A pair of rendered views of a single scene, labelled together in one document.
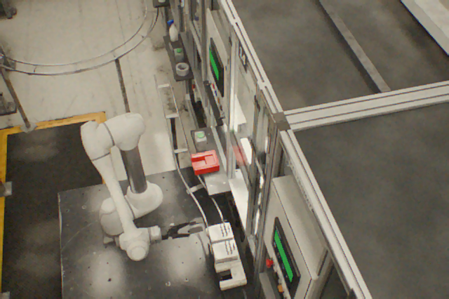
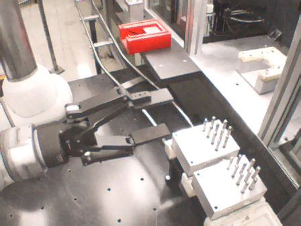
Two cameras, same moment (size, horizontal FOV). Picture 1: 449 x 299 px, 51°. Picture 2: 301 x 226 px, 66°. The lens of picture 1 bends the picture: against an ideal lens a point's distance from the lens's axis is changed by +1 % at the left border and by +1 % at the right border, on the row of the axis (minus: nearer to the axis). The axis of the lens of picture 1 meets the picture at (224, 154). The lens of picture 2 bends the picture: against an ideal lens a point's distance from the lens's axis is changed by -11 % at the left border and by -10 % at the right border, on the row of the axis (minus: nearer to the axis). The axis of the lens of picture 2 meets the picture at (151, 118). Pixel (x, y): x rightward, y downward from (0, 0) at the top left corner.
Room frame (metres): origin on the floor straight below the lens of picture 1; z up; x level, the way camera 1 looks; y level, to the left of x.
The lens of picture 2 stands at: (0.98, 0.18, 1.37)
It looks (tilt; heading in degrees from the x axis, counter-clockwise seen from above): 46 degrees down; 355
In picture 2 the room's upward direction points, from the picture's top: straight up
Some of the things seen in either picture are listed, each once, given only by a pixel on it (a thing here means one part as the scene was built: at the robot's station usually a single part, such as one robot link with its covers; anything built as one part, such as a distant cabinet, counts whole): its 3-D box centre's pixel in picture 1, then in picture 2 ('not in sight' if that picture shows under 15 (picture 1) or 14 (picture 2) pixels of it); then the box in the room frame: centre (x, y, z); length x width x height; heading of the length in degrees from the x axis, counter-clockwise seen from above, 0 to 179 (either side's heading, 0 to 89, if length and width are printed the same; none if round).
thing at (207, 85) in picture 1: (213, 101); not in sight; (1.92, 0.07, 1.37); 0.36 x 0.04 x 0.04; 15
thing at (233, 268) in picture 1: (225, 257); (222, 200); (1.22, -0.01, 0.84); 0.36 x 0.14 x 0.10; 15
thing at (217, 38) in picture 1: (238, 64); not in sight; (1.96, -0.06, 1.60); 0.42 x 0.29 x 0.46; 15
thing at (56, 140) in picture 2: (168, 231); (68, 140); (1.26, 0.29, 1.05); 0.09 x 0.07 x 0.08; 105
